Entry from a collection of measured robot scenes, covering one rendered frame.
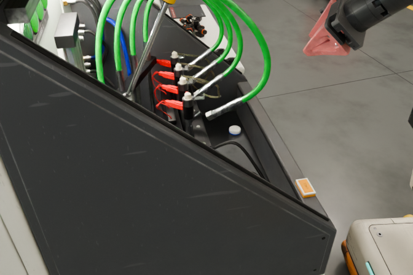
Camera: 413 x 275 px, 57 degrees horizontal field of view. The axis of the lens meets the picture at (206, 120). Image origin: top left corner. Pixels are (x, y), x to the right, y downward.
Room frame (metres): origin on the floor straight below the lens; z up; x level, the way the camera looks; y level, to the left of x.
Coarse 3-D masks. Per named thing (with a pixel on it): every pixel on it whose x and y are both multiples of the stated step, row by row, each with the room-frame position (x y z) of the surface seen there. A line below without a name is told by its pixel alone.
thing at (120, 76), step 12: (216, 0) 0.90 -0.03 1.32; (120, 12) 0.86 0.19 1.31; (228, 12) 0.91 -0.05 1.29; (120, 24) 0.86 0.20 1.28; (240, 36) 0.91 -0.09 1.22; (240, 48) 0.91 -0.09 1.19; (120, 60) 0.86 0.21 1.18; (120, 72) 0.85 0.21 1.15; (228, 72) 0.91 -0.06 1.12; (120, 84) 0.85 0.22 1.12; (216, 84) 0.90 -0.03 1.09
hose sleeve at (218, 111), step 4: (240, 96) 0.72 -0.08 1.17; (232, 100) 0.72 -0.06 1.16; (236, 100) 0.71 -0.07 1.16; (240, 100) 0.71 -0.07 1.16; (224, 104) 0.72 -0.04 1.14; (228, 104) 0.71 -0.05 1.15; (232, 104) 0.71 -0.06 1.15; (236, 104) 0.71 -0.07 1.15; (240, 104) 0.71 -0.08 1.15; (216, 108) 0.72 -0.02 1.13; (220, 108) 0.72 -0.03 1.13; (224, 108) 0.71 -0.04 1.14; (228, 108) 0.71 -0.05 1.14; (232, 108) 0.71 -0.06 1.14; (212, 112) 0.72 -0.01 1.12; (216, 112) 0.71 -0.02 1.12; (220, 112) 0.71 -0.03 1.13; (224, 112) 0.71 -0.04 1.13; (216, 116) 0.72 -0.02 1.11
